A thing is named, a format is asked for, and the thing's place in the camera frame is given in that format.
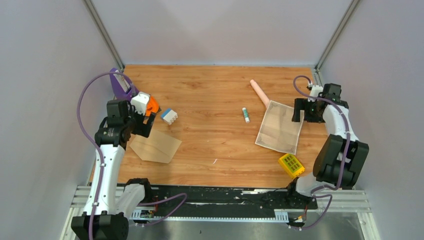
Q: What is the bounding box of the beige letter paper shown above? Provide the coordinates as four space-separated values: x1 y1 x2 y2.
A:
255 100 304 155

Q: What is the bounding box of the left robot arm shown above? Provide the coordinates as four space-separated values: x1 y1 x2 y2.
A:
71 99 156 240

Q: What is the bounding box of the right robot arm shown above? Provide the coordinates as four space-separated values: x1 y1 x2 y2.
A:
285 83 369 209

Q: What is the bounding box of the brown paper envelope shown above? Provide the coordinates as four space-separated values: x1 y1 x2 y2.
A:
129 130 182 164

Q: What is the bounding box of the blue white toy block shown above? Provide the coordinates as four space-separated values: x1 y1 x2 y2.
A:
160 108 179 125

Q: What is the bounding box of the purple holder stand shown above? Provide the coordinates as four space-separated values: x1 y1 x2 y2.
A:
109 68 140 101

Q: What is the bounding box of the pink cylindrical tube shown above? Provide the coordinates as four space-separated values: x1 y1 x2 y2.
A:
249 79 270 108

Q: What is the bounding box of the yellow toy block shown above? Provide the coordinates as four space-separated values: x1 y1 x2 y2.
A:
278 153 305 179

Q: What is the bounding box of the green white glue stick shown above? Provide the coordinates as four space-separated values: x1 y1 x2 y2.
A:
241 107 250 123

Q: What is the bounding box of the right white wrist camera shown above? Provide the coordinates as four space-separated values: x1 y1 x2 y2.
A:
307 84 324 98

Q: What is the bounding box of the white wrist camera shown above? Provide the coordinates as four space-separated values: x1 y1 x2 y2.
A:
307 84 324 98
130 91 151 117

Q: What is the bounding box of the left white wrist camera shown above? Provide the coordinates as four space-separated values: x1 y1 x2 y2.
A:
130 91 151 117

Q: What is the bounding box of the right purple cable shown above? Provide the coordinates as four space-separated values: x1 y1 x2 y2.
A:
292 75 352 231

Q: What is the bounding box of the purple cable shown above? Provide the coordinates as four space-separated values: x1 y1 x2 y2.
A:
76 71 140 240
292 75 352 231

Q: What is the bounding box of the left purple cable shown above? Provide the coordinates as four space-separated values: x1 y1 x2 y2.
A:
76 71 140 240

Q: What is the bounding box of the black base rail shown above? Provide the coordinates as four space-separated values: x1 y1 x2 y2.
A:
131 185 318 221

